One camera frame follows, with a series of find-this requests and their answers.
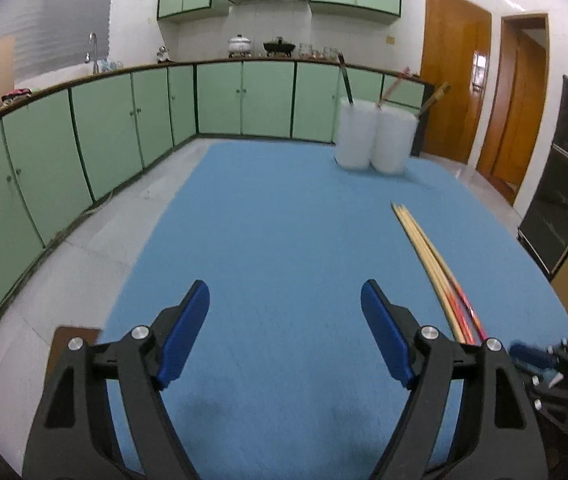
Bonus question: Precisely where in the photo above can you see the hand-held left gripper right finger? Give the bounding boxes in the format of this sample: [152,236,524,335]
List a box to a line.
[361,279,549,480]

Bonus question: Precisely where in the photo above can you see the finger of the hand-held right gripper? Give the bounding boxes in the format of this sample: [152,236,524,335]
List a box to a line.
[510,342,558,368]

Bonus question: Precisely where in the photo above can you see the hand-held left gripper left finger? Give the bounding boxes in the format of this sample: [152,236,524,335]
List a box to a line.
[23,280,211,480]

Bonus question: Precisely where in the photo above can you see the bundle of wooden chopsticks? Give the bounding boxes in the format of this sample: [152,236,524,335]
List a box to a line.
[391,202,488,346]

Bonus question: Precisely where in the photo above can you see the white plastic utensil holder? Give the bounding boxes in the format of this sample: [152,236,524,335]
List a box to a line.
[335,101,419,176]

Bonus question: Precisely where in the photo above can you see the brown chopstick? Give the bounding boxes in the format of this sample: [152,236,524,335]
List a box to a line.
[416,82,451,117]

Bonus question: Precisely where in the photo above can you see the red patterned chopstick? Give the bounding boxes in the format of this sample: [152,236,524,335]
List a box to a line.
[378,67,411,108]

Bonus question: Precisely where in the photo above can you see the black spoon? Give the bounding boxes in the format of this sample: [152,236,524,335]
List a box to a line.
[338,52,355,107]

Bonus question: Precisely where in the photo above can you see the brown wooden stool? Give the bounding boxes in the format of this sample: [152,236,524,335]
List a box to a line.
[50,326,105,361]

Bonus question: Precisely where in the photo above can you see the blue tablecloth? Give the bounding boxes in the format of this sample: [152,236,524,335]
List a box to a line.
[104,140,568,480]

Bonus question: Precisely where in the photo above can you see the black glass cabinet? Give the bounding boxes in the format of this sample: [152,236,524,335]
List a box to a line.
[517,75,568,281]

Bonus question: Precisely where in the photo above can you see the green base cabinets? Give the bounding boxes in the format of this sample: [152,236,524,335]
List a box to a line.
[0,58,427,376]

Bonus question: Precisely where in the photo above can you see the open wooden door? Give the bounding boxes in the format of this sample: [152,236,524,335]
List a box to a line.
[476,12,550,206]

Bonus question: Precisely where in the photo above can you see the closed wooden door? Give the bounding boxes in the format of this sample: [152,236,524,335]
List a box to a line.
[420,0,493,164]

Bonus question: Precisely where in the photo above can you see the white cooking pot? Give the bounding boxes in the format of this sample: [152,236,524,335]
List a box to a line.
[228,35,253,57]

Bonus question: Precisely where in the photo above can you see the steel kitchen faucet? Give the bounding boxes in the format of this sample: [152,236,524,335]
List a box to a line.
[87,32,101,75]

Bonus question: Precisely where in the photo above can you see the red cloth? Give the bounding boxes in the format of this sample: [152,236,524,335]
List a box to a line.
[1,88,32,106]

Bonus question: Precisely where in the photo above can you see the glass jars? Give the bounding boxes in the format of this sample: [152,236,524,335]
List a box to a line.
[298,43,339,59]

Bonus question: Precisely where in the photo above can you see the black cooking pan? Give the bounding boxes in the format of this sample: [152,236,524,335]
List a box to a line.
[263,37,297,57]

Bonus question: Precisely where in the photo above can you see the grey window blind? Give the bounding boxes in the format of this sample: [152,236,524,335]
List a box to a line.
[0,0,117,81]

